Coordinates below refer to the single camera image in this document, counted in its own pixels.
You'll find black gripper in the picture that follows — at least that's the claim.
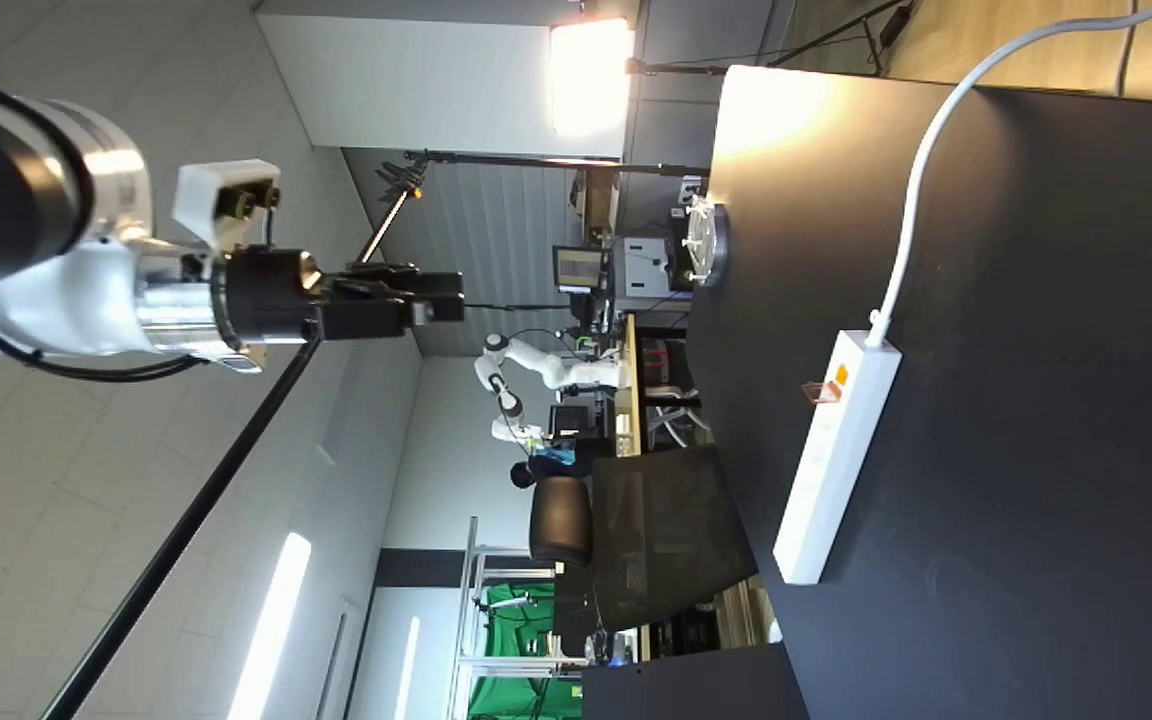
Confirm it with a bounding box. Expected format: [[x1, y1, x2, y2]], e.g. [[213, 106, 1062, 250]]
[[217, 244, 468, 354]]

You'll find small computer monitor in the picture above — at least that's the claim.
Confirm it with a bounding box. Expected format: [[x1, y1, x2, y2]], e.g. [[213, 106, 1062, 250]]
[[553, 240, 606, 302]]

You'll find grey equipment box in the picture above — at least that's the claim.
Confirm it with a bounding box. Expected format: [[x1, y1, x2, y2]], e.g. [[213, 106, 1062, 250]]
[[611, 231, 679, 305]]

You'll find bright ceiling light panel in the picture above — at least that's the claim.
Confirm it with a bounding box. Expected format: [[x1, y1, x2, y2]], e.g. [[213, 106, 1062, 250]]
[[544, 14, 640, 143]]

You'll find black partition board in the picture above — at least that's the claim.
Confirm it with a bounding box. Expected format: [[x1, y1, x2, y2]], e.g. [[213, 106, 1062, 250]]
[[553, 445, 763, 662]]

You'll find green storage bin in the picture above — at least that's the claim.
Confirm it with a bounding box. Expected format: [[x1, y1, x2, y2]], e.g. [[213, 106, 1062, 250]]
[[472, 578, 560, 662], [463, 672, 589, 720]]

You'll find long black pole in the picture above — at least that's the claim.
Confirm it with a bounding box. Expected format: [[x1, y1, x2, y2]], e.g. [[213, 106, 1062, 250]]
[[37, 334, 328, 720]]

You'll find white power strip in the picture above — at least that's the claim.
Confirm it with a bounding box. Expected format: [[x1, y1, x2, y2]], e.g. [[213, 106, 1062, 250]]
[[766, 326, 902, 588]]

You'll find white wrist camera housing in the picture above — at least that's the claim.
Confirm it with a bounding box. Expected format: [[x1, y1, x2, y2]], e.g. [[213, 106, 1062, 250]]
[[172, 158, 289, 258]]

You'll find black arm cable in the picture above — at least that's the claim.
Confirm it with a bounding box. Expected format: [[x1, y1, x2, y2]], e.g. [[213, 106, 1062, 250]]
[[0, 284, 213, 390]]

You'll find white power strip cable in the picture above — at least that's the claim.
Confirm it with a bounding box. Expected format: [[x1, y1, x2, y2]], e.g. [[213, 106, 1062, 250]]
[[861, 0, 1152, 354]]

